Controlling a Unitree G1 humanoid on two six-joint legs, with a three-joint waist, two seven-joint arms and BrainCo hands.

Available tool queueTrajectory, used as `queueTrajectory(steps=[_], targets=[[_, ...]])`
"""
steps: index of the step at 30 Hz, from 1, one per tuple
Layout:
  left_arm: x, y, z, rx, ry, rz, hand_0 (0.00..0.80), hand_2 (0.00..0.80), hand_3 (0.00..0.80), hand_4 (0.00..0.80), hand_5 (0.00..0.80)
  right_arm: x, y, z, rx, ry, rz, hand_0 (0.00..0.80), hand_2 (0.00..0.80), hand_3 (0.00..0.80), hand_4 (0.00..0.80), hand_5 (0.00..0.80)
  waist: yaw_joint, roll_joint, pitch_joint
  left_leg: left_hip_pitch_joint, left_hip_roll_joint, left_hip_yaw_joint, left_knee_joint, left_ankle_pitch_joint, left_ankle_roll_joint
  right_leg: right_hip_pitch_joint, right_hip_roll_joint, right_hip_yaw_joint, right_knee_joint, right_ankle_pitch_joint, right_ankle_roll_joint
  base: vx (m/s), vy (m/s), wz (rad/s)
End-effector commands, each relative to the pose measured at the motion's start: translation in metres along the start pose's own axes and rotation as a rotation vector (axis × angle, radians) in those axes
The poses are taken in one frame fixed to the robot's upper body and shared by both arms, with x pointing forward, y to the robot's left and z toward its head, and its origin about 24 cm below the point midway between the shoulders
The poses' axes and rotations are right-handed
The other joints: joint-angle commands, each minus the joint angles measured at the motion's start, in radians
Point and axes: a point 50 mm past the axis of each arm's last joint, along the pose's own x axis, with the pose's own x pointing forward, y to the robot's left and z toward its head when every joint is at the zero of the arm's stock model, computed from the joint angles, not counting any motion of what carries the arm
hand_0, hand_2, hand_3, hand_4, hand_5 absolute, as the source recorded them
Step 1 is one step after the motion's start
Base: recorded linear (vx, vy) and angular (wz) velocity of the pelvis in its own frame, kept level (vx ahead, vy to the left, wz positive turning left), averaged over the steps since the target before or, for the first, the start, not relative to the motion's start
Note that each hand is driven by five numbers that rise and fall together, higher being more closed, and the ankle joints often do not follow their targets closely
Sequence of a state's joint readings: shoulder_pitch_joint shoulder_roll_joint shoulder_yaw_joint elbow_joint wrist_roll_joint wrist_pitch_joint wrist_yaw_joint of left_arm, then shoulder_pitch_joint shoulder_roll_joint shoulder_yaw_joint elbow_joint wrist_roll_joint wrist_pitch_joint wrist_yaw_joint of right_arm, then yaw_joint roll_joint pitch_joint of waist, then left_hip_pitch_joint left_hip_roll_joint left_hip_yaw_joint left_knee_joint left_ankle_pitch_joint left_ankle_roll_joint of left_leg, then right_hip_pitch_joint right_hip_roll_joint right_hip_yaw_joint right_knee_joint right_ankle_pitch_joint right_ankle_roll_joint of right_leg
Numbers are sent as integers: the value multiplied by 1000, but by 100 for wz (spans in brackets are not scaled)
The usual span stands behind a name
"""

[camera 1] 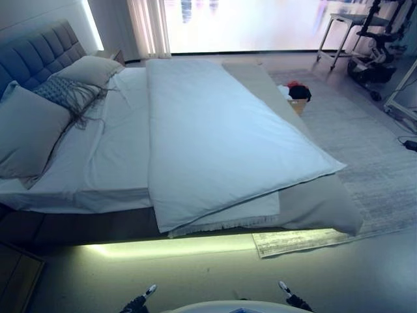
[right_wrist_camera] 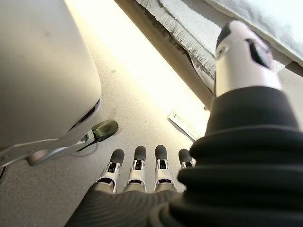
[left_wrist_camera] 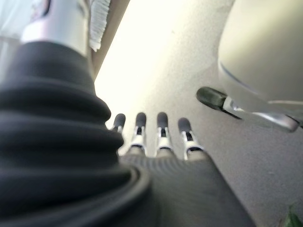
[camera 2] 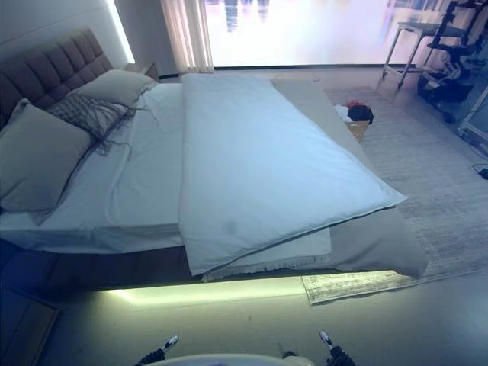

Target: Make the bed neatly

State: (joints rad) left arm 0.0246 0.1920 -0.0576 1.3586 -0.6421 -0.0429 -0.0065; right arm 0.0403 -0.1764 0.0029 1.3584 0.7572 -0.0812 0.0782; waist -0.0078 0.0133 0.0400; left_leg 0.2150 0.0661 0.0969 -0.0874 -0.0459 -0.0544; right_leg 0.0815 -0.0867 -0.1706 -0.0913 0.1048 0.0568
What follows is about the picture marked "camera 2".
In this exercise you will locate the black wheeled equipment stand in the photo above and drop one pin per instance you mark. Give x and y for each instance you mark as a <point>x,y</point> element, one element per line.
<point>450,57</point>

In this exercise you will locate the glowing wall light strip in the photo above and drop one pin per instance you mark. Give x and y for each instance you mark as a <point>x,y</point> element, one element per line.
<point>121,34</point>

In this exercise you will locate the dark wooden nightstand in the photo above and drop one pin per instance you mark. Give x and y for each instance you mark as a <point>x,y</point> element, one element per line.
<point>23,331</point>

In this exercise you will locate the white garment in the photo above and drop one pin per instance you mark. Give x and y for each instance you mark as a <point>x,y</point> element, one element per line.
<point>341,111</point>

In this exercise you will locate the brown tufted headboard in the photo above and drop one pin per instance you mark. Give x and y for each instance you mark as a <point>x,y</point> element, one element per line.
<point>57,61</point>

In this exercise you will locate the beige curtain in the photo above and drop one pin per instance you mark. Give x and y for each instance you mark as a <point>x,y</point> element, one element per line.
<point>187,34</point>

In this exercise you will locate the red garment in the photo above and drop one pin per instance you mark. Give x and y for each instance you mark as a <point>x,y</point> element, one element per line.
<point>352,103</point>

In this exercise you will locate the beige bed blanket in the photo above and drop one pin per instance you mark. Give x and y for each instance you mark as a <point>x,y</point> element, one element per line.
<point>375,244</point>

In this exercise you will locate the wicker laundry basket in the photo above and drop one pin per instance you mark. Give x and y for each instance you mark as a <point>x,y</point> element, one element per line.
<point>358,132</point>

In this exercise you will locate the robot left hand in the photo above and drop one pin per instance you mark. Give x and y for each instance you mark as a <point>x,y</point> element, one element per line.
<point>170,342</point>

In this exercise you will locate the black garment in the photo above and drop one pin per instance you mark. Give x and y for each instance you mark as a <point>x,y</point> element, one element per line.
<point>361,113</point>

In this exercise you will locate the white fringed throw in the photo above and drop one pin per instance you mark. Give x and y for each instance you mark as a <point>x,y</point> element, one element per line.
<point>297,251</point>

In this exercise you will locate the metal framed box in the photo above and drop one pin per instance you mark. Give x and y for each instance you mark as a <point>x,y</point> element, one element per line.
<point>476,124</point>

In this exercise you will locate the light patterned rug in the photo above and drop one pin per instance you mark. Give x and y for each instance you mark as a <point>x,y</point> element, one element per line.
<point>419,171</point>

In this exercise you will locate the large beige pillow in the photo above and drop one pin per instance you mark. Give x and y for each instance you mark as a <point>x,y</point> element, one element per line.
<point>34,160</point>

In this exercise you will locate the bed with brown headboard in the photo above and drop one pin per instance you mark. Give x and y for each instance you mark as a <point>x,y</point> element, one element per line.
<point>133,183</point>

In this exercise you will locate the metal frame table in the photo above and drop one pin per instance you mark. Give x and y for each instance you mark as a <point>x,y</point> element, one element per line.
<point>413,28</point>

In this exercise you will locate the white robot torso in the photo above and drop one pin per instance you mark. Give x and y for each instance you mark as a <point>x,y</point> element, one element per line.
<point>236,360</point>

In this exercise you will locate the white duvet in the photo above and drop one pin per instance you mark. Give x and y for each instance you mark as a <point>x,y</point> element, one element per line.
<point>259,152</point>

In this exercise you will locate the grey fringed decorative pillow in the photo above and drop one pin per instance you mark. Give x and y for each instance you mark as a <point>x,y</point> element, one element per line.
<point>84,108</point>

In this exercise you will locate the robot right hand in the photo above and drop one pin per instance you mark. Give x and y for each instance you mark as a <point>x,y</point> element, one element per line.
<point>325,338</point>

